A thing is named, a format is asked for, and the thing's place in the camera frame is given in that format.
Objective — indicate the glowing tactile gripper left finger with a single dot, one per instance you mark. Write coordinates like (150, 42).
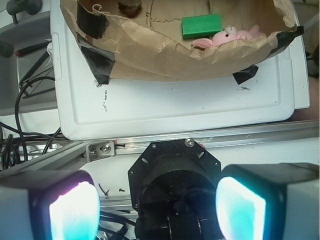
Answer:
(48, 205)

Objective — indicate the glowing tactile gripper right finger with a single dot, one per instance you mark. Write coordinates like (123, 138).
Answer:
(279, 201)

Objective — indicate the green rectangular block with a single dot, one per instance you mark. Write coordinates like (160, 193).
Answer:
(201, 26)

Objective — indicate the white plastic bin lid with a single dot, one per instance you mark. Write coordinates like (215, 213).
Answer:
(127, 108)

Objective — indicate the pink plush toy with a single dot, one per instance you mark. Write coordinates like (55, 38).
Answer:
(230, 33)

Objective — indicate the brown paper bag tray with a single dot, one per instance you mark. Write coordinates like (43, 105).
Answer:
(150, 45)

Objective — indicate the brown rock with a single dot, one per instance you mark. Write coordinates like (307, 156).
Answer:
(129, 7)

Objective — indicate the aluminium extrusion rail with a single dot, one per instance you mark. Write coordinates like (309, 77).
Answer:
(291, 142)

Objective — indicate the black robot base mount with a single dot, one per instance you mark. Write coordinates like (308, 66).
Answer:
(173, 189)

